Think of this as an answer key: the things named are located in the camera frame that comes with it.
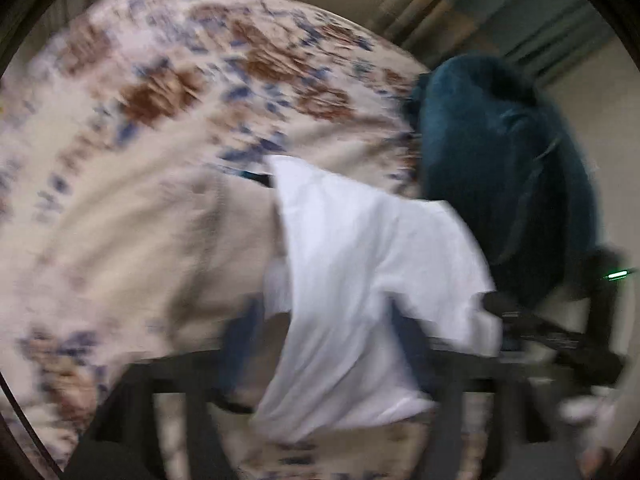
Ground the floral bedspread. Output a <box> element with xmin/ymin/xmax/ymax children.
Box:
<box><xmin>0</xmin><ymin>0</ymin><xmax>453</xmax><ymax>480</ymax></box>

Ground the teal plush blanket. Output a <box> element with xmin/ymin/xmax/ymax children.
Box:
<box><xmin>409</xmin><ymin>54</ymin><xmax>603</xmax><ymax>313</ymax></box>

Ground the wide teal curtain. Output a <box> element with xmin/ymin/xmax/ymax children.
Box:
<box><xmin>364</xmin><ymin>0</ymin><xmax>618</xmax><ymax>88</ymax></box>

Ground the person's right hand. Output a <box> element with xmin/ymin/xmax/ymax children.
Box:
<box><xmin>560</xmin><ymin>395</ymin><xmax>621</xmax><ymax>478</ymax></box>

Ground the white t-shirt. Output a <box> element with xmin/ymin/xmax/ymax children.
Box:
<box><xmin>255</xmin><ymin>155</ymin><xmax>503</xmax><ymax>443</ymax></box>

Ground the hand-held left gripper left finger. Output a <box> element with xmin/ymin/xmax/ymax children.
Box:
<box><xmin>65</xmin><ymin>300</ymin><xmax>271</xmax><ymax>480</ymax></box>

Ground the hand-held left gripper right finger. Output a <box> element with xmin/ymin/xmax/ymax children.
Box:
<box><xmin>392</xmin><ymin>307</ymin><xmax>556</xmax><ymax>480</ymax></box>

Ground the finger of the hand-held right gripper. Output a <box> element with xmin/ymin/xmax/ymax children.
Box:
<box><xmin>484</xmin><ymin>291</ymin><xmax>628</xmax><ymax>387</ymax></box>

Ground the folded beige garment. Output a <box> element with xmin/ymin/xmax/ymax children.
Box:
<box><xmin>45</xmin><ymin>172</ymin><xmax>288</xmax><ymax>366</ymax></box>

